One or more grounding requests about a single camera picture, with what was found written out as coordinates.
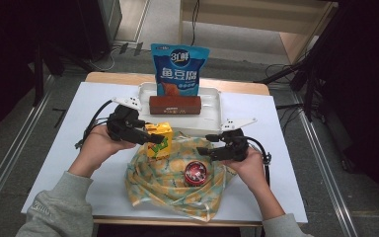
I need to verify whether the white floor cable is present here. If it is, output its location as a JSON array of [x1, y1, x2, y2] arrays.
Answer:
[[88, 48, 116, 73]]

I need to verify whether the green yellow fruit-print cloth bag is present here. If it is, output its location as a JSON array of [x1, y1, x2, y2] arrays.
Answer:
[[124, 130, 238, 223]]

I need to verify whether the brown carton box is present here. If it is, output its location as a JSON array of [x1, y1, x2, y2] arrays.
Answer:
[[148, 95, 202, 116]]

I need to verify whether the person's right hand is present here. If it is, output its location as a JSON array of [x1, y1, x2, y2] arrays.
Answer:
[[224, 146, 266, 196]]

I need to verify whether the dark curtain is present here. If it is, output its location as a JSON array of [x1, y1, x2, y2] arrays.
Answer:
[[309, 0, 379, 215], [0, 0, 80, 146]]

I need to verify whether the black metal stand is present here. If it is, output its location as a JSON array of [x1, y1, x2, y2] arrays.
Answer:
[[29, 39, 93, 107]]

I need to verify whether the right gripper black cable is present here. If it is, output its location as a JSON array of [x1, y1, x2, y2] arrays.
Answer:
[[245, 135, 272, 188]]

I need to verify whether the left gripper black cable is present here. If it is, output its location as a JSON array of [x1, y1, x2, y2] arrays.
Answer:
[[74, 99, 114, 149]]

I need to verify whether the red round tin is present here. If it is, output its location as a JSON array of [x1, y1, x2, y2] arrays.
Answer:
[[184, 160, 208, 187]]

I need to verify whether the black tripod stand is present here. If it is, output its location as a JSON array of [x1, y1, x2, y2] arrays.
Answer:
[[256, 48, 320, 122]]

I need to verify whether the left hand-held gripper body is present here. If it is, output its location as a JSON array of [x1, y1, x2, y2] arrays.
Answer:
[[107, 96, 143, 142]]

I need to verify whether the dark cabinet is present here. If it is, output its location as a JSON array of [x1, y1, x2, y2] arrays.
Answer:
[[75, 0, 123, 62]]

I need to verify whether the person's left hand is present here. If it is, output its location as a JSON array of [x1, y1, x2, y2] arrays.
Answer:
[[68, 123, 136, 179]]

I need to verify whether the black hanging cable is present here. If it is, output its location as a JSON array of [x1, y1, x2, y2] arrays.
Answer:
[[189, 0, 201, 47]]

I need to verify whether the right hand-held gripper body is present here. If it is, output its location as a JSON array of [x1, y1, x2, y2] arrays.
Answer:
[[220, 118, 258, 162]]

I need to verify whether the metal floor rail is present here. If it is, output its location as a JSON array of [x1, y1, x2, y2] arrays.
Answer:
[[290, 92, 359, 237], [0, 75, 56, 228]]

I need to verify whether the light wooden shelf unit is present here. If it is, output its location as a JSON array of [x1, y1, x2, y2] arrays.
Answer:
[[177, 0, 340, 65]]

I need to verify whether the wooden table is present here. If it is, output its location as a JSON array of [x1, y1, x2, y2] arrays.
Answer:
[[78, 71, 274, 228]]

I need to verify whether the white plastic tray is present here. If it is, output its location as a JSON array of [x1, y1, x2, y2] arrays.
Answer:
[[137, 82, 224, 137]]

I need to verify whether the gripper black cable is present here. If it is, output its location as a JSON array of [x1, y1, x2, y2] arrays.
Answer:
[[245, 135, 272, 188], [74, 99, 114, 149]]

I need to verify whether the blue snack pouch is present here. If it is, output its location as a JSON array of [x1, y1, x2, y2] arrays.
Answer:
[[150, 42, 211, 97]]

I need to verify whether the white table sheet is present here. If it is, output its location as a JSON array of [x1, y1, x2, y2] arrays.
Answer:
[[21, 81, 309, 225]]

